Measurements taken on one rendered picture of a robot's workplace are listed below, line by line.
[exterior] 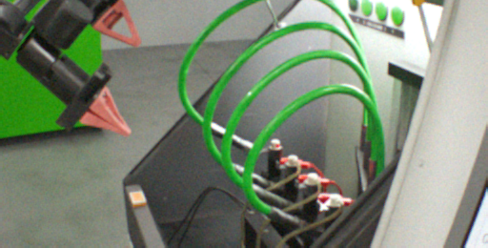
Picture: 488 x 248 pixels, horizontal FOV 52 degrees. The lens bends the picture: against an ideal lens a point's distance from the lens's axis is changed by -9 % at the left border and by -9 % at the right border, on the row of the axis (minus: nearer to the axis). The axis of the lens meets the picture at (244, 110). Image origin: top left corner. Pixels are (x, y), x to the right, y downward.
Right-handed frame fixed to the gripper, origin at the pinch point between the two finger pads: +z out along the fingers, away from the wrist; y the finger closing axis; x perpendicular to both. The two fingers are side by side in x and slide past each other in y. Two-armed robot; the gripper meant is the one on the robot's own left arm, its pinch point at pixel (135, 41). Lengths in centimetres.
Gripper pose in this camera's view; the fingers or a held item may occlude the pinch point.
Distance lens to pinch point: 95.6
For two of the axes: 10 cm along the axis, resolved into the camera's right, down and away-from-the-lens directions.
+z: 7.1, 6.9, 1.5
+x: -6.9, 7.2, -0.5
